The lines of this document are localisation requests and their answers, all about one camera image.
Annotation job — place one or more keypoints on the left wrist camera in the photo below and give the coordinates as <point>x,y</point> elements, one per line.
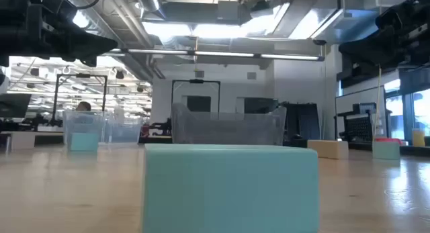
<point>60,8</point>

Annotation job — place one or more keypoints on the red box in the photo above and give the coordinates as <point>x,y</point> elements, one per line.
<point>386,139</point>

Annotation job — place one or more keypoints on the round silver air duct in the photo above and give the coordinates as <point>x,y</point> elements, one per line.
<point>149,1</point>

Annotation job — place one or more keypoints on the yellow container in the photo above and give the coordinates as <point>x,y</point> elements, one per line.
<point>418,138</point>

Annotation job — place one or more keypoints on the teal cube block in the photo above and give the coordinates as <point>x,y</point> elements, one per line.
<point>386,150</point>
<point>83,142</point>

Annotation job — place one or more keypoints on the background black robot arm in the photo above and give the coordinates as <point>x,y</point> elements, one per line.
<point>161,127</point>

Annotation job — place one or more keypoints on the black cabinet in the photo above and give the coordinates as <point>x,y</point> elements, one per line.
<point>304,122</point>

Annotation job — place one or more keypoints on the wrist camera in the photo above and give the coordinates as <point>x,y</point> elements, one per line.
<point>60,8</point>
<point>389,18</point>

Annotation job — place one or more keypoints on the black gantry frame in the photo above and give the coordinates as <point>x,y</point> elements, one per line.
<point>105,92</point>
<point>219,95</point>

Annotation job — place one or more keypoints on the teal rectangular block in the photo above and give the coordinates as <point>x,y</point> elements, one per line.
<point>230,189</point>

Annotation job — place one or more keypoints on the black computer monitor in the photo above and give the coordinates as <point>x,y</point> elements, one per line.
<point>13,105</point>

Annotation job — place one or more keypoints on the gray ceiling unit box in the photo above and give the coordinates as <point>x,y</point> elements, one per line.
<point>228,11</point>

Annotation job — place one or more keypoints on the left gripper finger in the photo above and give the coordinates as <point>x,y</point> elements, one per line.
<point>88,61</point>
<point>87,43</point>

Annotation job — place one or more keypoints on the wooden block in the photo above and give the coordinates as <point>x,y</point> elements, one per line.
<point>328,149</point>
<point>23,140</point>

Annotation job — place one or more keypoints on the white partition board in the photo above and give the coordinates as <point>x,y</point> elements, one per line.
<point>359,97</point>

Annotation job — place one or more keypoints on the security camera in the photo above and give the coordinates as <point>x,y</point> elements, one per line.
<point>319,42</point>

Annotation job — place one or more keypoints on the long ceiling light bar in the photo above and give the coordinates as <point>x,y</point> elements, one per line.
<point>221,54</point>

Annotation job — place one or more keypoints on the gray translucent plastic bin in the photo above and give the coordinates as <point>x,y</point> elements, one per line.
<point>228,129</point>

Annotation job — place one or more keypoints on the clear plastic bin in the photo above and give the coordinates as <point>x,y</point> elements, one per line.
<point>122,132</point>

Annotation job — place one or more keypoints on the person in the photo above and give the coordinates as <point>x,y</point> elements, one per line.
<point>84,106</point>

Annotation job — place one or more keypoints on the black pegboard cart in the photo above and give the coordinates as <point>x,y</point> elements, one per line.
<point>359,125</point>

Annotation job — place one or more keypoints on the gray wall speaker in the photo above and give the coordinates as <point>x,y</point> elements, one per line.
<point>251,75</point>
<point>199,74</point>

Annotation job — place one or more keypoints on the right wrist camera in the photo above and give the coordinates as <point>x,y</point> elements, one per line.
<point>389,18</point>

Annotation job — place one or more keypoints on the rectangular silver air duct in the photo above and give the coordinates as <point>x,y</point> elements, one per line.
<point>336,14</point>

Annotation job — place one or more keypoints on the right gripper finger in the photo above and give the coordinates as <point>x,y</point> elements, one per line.
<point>379,62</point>
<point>373,43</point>

